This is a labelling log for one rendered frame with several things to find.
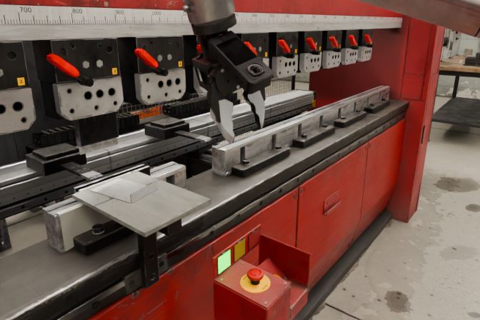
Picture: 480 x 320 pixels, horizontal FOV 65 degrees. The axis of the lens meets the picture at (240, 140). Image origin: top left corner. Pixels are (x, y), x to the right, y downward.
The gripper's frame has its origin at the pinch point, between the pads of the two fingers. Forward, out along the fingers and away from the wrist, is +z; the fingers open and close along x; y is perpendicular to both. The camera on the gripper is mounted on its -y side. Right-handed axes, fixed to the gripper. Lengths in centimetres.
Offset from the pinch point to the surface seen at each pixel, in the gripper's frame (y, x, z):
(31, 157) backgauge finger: 55, 39, 10
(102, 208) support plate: 18.5, 28.0, 12.3
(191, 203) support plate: 11.2, 11.7, 16.8
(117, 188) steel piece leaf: 27.0, 23.3, 14.4
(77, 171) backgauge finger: 42, 30, 13
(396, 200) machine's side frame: 87, -144, 164
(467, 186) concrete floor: 91, -238, 211
